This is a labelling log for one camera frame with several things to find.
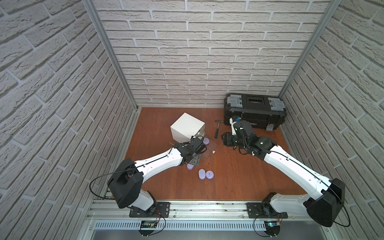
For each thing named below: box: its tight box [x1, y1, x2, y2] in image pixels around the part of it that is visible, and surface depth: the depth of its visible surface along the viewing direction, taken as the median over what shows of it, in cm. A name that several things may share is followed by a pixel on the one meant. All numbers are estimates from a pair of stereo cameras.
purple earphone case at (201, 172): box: [198, 168, 206, 180], surface depth 87 cm
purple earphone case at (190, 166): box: [186, 163, 195, 171], surface depth 88 cm
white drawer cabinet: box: [170, 112, 206, 144], surface depth 94 cm
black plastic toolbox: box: [224, 93, 287, 131], surface depth 100 cm
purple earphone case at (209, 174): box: [205, 170, 215, 180], surface depth 85 cm
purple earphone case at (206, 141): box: [202, 137, 210, 146], surface depth 99 cm
